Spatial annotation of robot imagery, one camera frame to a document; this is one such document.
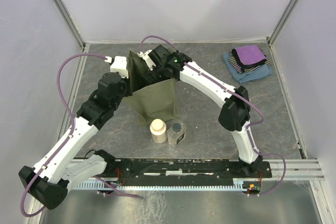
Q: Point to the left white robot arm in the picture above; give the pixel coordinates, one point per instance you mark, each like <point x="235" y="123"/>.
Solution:
<point x="50" y="180"/>

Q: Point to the cream round jar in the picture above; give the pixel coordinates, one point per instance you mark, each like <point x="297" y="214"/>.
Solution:
<point x="158" y="131"/>

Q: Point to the olive green canvas bag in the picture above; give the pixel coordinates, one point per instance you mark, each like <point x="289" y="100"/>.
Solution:
<point x="150" y="102"/>

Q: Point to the clear bottle dark label front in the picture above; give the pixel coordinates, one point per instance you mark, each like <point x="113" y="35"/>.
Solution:
<point x="176" y="133"/>

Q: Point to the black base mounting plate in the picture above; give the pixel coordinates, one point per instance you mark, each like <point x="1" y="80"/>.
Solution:
<point x="182" y="172"/>

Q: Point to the striped folded cloth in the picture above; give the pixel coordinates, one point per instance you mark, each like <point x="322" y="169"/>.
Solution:
<point x="240" y="68"/>

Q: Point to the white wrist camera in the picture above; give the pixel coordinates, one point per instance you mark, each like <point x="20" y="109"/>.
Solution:
<point x="118" y="64"/>
<point x="146" y="58"/>

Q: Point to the blue folded cloth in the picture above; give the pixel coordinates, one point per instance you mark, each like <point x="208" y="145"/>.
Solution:
<point x="258" y="74"/>

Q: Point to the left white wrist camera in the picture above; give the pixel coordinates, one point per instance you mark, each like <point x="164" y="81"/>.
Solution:
<point x="118" y="64"/>

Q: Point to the purple folded cloth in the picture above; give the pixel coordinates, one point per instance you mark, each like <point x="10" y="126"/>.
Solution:
<point x="248" y="55"/>

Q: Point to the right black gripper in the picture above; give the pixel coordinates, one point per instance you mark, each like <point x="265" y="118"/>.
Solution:
<point x="150" y="76"/>

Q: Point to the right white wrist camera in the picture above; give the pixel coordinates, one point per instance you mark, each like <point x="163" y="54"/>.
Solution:
<point x="146" y="58"/>

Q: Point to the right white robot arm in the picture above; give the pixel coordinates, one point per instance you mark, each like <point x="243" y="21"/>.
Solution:
<point x="234" y="103"/>

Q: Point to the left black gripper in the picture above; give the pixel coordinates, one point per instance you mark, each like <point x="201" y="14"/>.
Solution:
<point x="127" y="82"/>

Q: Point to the aluminium frame rail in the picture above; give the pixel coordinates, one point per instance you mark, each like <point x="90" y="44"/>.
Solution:
<point x="308" y="169"/>

